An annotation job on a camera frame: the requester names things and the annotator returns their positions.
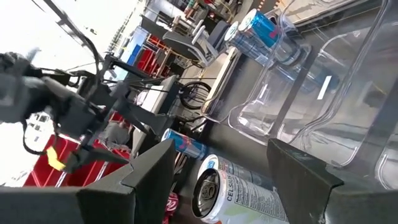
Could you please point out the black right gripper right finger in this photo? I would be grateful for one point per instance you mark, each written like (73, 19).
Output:
(311, 193)

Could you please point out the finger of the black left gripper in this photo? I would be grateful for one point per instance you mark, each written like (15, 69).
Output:
(140, 119)
(90, 158)

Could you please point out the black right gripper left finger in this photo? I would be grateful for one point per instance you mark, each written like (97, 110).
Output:
(109, 205)

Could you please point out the red Coca-Cola can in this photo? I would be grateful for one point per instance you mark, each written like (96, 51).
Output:
(171, 207)

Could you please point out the white Celsius can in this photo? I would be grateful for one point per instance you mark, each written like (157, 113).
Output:
(248, 202)

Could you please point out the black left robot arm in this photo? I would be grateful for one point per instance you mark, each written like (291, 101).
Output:
(18, 90)

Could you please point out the yellow tape tag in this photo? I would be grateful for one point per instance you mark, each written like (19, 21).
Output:
(54, 160)

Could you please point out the clear plastic bin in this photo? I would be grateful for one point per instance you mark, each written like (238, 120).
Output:
(390, 174)
(335, 118)
(258, 102)

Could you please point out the grey office chair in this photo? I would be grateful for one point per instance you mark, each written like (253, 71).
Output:
(186, 46)

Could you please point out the black rig frame strut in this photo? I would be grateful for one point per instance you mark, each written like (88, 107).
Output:
(74, 31)

